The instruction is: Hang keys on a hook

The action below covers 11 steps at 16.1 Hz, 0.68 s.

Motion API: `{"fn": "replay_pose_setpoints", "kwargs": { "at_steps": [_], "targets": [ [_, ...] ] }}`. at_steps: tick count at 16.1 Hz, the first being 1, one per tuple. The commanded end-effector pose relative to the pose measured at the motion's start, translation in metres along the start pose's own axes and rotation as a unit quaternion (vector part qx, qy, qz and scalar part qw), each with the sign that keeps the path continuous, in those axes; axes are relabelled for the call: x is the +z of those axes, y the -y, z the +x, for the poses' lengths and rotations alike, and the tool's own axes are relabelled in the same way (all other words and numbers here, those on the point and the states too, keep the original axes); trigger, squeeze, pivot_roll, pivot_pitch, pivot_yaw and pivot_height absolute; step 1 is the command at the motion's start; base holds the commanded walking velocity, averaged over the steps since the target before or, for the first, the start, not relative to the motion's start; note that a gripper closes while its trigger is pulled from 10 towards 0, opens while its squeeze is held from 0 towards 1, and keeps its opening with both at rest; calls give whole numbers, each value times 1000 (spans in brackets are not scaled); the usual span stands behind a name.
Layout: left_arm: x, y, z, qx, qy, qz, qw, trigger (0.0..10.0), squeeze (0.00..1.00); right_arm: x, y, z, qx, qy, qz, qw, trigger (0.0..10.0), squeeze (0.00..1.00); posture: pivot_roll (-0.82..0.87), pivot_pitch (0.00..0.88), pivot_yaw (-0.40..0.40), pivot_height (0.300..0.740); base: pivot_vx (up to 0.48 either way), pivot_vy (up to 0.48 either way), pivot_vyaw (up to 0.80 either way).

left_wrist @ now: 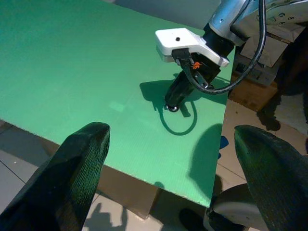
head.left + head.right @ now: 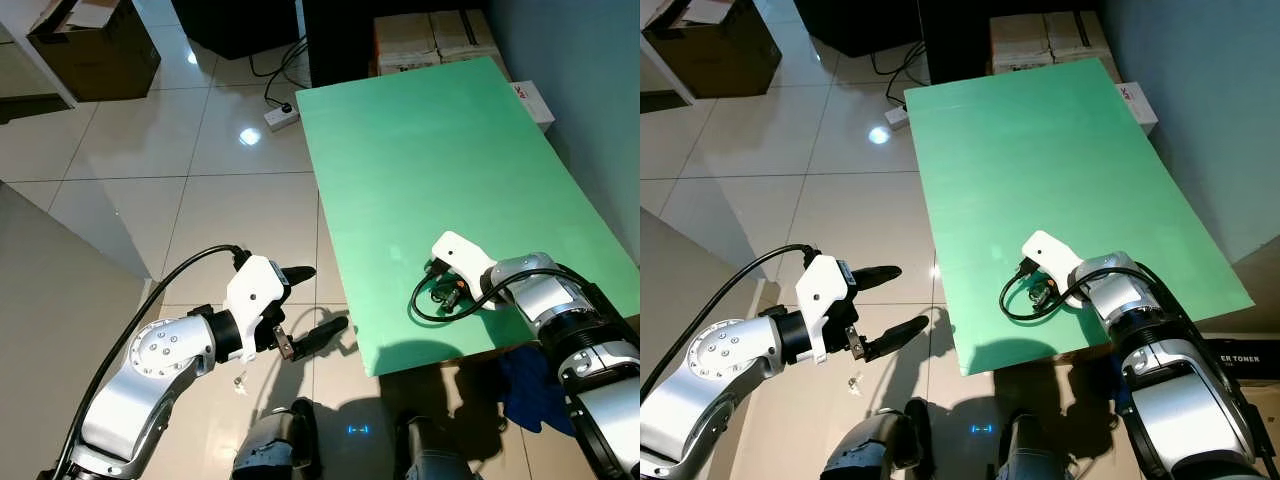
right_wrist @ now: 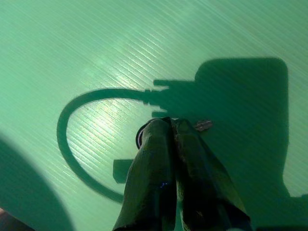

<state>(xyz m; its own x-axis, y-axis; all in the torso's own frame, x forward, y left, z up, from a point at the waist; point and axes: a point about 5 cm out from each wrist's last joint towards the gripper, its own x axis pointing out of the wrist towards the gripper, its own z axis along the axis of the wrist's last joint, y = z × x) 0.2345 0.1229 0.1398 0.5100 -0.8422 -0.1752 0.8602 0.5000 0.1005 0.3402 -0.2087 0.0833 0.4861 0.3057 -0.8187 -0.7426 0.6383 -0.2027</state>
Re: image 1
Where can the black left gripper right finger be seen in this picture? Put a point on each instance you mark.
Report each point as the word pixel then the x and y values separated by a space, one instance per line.
pixel 276 180

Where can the blue tape piece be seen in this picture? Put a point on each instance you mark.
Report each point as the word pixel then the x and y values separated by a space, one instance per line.
pixel 223 143

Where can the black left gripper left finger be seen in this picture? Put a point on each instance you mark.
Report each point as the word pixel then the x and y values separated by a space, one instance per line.
pixel 60 180

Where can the grey robot foot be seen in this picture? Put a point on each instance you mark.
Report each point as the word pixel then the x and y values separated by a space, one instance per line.
pixel 231 204

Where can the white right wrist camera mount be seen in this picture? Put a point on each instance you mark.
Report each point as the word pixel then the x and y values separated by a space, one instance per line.
pixel 173 39

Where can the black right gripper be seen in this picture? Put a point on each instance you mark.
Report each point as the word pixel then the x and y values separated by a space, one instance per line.
pixel 209 71

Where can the green corrugated plastic board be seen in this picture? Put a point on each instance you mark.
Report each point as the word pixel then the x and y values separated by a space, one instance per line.
pixel 72 72

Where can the brown cardboard box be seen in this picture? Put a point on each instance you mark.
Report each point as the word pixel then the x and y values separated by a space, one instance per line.
pixel 250 93
pixel 130 190

